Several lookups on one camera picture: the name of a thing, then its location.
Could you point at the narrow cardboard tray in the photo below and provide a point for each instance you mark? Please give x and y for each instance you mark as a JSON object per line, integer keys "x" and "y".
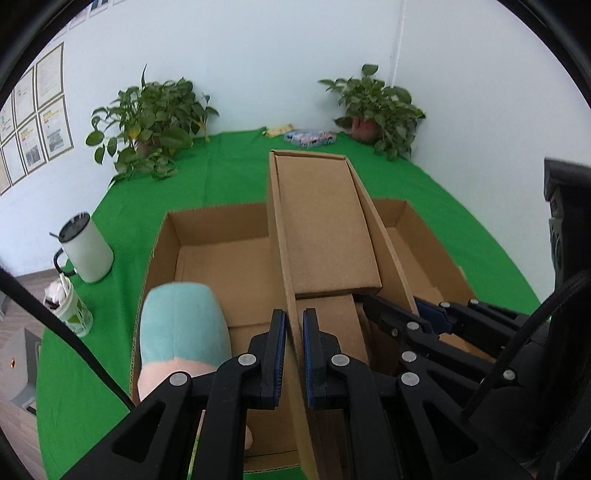
{"x": 323, "y": 221}

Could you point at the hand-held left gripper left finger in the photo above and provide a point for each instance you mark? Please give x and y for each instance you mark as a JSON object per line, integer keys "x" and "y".
{"x": 278, "y": 355}

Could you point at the teal and pink plush toy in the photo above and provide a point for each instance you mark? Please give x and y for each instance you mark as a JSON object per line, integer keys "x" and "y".
{"x": 180, "y": 323}

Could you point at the green table cloth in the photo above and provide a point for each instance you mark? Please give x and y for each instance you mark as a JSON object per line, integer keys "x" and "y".
{"x": 231, "y": 170}

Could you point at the yellow snack packet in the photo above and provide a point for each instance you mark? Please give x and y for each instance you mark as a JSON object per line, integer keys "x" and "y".
{"x": 279, "y": 131}

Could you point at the green printed paper cup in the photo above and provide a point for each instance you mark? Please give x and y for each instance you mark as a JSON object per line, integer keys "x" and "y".
{"x": 76, "y": 314}

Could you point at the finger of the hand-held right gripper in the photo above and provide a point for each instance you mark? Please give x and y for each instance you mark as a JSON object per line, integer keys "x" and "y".
{"x": 383, "y": 318}
{"x": 434, "y": 318}

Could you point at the large cardboard box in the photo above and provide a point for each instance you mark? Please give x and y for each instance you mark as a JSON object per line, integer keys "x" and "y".
{"x": 217, "y": 272}

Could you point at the grey cabinet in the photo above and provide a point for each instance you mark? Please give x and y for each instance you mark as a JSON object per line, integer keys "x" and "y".
{"x": 23, "y": 369}

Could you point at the bushy potted plant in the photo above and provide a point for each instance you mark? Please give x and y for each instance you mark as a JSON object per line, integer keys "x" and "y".
{"x": 152, "y": 110}

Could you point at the white wall conduit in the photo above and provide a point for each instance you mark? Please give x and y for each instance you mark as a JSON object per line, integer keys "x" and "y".
{"x": 398, "y": 46}

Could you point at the potted plant in red pot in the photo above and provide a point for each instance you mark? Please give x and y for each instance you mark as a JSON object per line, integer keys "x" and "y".
{"x": 374, "y": 99}

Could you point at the white tumbler with black lid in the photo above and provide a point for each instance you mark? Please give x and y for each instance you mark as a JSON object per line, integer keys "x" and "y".
{"x": 90, "y": 251}

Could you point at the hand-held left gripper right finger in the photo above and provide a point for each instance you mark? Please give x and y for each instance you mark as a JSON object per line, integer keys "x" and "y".
{"x": 308, "y": 360}

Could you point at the colourful printed packet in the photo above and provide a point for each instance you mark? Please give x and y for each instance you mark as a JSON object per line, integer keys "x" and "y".
{"x": 309, "y": 137}

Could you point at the group of wall documents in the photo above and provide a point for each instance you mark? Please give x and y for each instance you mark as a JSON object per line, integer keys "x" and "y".
{"x": 51, "y": 69}

